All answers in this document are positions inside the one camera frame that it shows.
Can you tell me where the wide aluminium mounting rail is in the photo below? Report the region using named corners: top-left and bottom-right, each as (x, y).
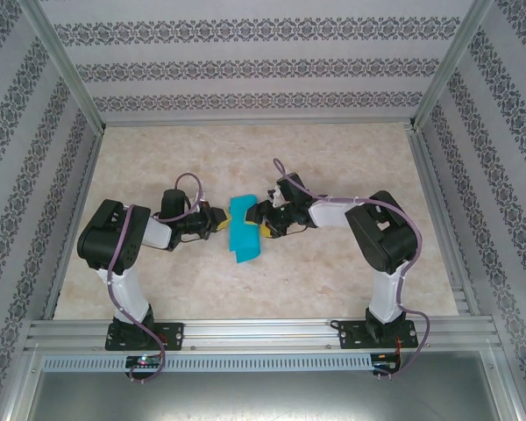
top-left (24, 318), bottom-right (503, 353)

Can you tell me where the thin aluminium cross rail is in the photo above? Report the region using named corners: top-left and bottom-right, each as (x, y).
top-left (99, 116), bottom-right (417, 128)

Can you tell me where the aluminium side rail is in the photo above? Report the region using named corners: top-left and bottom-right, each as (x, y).
top-left (41, 126), bottom-right (106, 321)
top-left (407, 126), bottom-right (481, 317)

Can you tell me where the slotted grey cable duct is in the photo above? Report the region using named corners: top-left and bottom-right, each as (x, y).
top-left (41, 353), bottom-right (374, 372)

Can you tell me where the grey metal sheet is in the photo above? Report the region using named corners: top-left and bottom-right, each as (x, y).
top-left (24, 370), bottom-right (516, 421)

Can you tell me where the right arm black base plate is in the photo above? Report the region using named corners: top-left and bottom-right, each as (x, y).
top-left (336, 319), bottom-right (417, 351)

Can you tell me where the teal cloth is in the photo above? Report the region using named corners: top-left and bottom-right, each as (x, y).
top-left (227, 192), bottom-right (264, 265)

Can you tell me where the aluminium frame post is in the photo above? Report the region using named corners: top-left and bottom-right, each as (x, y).
top-left (24, 0), bottom-right (106, 132)
top-left (409, 0), bottom-right (496, 131)

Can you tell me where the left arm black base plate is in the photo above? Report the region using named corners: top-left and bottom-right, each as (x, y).
top-left (105, 322), bottom-right (186, 353)

